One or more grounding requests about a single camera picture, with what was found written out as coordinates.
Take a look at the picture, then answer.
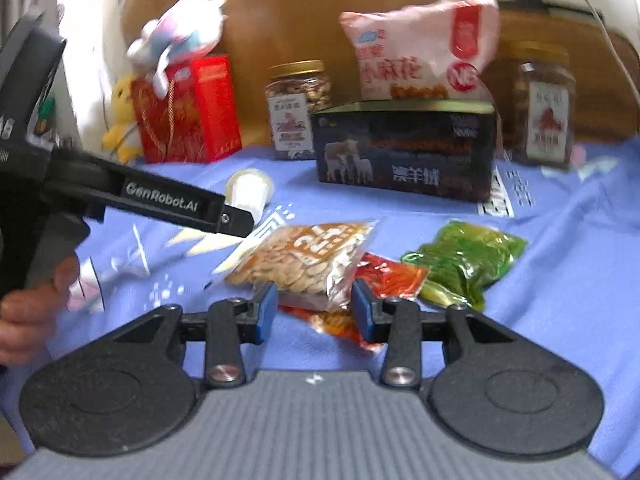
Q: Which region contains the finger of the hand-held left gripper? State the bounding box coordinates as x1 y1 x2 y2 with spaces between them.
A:
107 167 256 238

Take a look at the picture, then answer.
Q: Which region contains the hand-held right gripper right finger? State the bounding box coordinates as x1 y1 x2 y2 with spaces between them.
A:
350 281 516 388

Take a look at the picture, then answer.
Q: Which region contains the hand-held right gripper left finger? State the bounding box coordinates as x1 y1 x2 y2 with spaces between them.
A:
112 281 279 388

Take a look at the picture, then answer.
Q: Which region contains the red spicy snack packet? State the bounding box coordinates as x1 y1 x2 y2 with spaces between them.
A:
280 252 431 353

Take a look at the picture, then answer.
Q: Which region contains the white jelly cup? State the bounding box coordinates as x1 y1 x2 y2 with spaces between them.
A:
225 169 275 225

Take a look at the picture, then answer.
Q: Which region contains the orange and clear seed packet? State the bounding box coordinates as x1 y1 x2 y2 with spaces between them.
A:
225 219 378 311

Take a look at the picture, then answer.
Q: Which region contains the green pickled vegetable packet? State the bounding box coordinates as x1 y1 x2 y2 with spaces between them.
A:
402 220 528 311

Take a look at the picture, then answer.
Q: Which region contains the black tin box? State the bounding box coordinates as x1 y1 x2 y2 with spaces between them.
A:
310 100 498 203

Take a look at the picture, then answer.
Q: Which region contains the person's left hand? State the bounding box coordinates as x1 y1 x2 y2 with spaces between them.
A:
0 255 81 366

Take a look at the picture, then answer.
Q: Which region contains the yellow duck plush toy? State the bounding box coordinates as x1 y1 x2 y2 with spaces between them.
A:
102 75 143 163

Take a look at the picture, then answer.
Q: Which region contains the red gift box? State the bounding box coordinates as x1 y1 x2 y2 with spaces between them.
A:
131 55 243 165

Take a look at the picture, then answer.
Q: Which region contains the clear cashew nut jar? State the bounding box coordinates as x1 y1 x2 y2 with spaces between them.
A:
265 60 333 161

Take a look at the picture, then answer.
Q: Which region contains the pink and blue plush toy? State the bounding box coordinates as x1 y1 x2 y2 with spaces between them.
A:
127 0 228 98

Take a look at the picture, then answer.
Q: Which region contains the blue printed cloth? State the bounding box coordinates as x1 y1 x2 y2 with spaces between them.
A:
0 137 640 480

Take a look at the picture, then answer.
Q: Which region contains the wooden board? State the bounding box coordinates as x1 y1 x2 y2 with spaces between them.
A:
120 0 640 161

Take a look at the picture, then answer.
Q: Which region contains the clear pecan nut jar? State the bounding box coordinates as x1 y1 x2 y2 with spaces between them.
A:
510 42 576 168

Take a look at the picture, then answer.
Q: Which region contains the large pink snack bag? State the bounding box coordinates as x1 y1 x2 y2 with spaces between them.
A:
340 0 501 103

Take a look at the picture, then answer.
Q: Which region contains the white cable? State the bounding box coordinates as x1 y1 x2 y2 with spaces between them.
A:
555 0 640 131

